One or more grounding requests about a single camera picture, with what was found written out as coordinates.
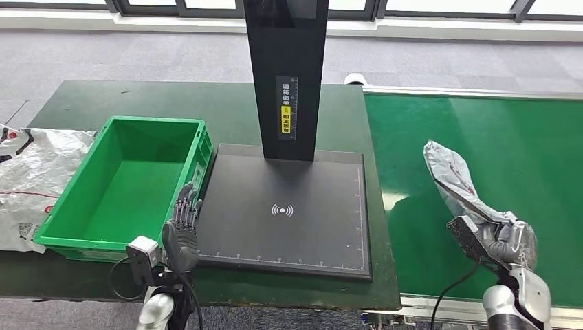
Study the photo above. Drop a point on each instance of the black yellow label sticker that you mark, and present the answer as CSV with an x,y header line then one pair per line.
x,y
287,107

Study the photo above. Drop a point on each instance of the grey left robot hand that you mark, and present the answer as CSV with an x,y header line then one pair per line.
x,y
184,246

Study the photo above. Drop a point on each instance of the large white printed plastic bag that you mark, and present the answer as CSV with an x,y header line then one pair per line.
x,y
36,182

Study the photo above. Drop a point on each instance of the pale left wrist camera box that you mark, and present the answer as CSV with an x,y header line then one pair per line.
x,y
143,259

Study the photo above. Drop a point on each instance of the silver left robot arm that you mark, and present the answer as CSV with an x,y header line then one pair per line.
x,y
157,309

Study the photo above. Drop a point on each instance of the green conveyor belt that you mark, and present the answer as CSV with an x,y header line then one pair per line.
x,y
501,136

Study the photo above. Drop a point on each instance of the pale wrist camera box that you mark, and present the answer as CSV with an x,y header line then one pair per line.
x,y
467,237
143,259

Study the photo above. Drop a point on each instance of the dark window frame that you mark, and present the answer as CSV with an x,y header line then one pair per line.
x,y
205,11

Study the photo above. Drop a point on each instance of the grey parcel bag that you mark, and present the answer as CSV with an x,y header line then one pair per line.
x,y
451,177

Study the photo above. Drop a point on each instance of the black scanner machine with column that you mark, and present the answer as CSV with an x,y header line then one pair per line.
x,y
291,191

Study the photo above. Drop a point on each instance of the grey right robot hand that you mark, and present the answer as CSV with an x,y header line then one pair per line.
x,y
505,248

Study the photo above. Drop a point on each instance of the green plastic crate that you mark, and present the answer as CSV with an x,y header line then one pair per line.
x,y
136,182

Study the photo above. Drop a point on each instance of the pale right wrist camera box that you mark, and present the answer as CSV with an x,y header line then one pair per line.
x,y
467,237

